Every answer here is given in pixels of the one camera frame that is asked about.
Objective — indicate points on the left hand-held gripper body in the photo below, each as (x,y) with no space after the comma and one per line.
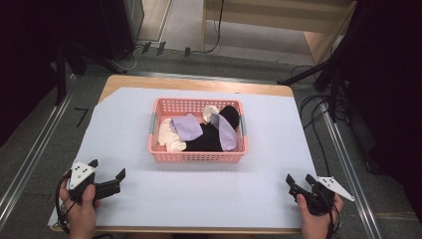
(79,174)

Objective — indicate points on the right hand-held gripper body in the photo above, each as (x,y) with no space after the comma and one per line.
(326,191)

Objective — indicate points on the person's right hand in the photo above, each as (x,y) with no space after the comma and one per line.
(316,224)

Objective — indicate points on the person's left hand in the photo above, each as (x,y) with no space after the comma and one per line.
(81,215)

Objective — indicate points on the large white sock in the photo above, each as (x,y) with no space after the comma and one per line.
(167,136)

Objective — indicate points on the lavender sock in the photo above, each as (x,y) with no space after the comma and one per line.
(187,127)
(228,134)

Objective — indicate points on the pale blue table mat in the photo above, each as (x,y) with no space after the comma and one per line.
(199,192)

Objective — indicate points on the pink plastic basket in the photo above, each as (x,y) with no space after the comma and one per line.
(195,156)

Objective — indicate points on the black metal stand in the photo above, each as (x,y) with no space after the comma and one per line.
(331,66)
(60,76)

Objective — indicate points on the black sock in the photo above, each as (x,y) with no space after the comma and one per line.
(207,139)
(230,116)

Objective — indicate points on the small white sock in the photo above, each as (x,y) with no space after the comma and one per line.
(209,112)

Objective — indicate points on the dark curtain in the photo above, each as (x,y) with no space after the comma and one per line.
(26,49)
(391,83)

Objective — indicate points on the dark cabinet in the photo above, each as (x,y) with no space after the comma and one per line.
(119,26)

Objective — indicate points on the wooden shelf unit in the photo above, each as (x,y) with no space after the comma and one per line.
(318,43)

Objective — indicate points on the metal floor rail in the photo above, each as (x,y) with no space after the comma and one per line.
(351,186)
(33,156)
(199,77)

